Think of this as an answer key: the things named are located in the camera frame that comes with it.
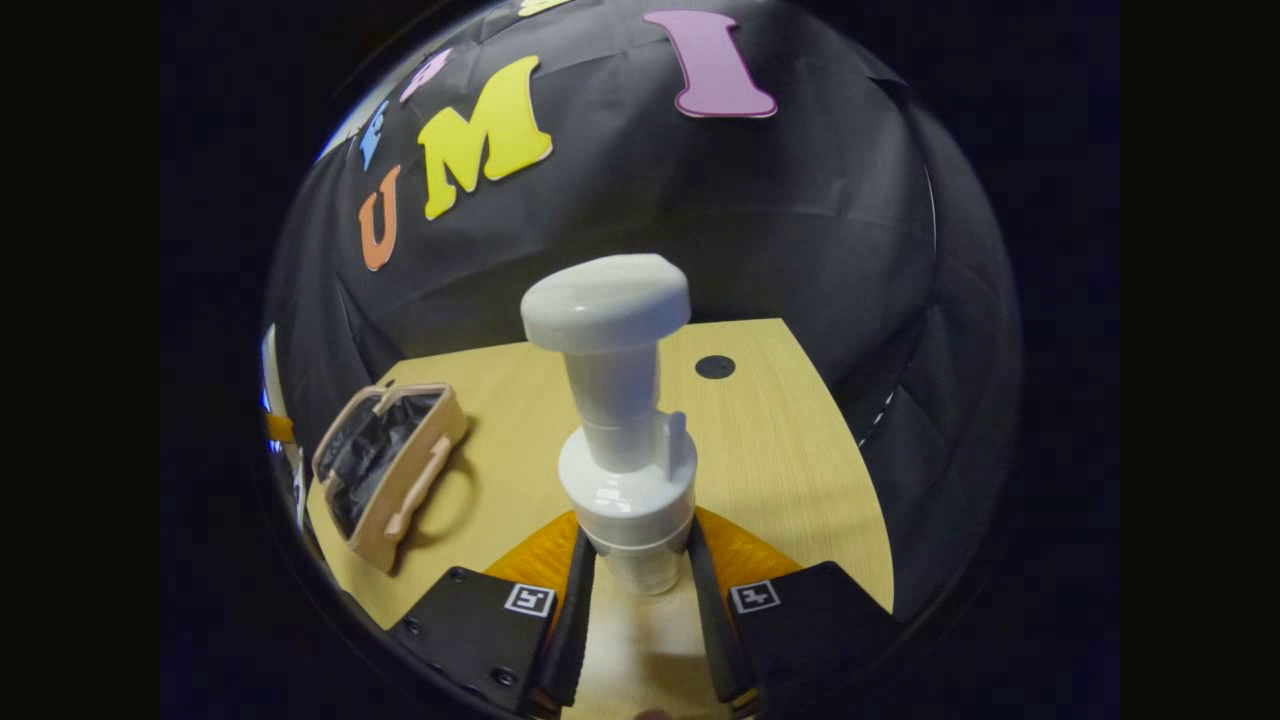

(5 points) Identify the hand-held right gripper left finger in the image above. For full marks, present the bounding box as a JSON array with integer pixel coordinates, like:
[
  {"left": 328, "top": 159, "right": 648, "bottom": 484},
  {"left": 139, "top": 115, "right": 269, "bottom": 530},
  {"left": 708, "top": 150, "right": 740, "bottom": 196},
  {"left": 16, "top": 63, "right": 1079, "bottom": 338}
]
[{"left": 386, "top": 510, "right": 599, "bottom": 719}]

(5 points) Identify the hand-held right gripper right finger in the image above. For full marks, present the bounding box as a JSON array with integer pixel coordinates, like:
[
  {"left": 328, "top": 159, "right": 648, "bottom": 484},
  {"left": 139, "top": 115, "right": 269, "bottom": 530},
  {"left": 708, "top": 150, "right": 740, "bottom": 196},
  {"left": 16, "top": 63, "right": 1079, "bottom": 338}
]
[{"left": 684, "top": 506, "right": 903, "bottom": 719}]

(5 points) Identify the pink suitcase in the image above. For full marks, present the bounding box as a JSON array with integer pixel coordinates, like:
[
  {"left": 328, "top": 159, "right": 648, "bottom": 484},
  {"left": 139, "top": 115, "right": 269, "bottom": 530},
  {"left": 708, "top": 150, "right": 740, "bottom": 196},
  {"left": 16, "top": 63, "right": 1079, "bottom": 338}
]
[{"left": 310, "top": 381, "right": 471, "bottom": 577}]

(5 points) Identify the white pump bottle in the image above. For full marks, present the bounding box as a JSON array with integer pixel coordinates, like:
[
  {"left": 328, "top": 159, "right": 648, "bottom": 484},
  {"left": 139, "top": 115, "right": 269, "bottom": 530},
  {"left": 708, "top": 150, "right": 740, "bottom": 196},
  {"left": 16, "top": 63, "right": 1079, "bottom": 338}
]
[{"left": 520, "top": 253, "right": 699, "bottom": 598}]

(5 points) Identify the black backdrop cloth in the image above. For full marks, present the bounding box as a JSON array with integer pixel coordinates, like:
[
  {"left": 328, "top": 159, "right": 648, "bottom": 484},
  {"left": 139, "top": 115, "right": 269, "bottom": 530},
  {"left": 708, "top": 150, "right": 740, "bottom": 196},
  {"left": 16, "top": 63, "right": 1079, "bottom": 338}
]
[{"left": 262, "top": 0, "right": 1026, "bottom": 621}]

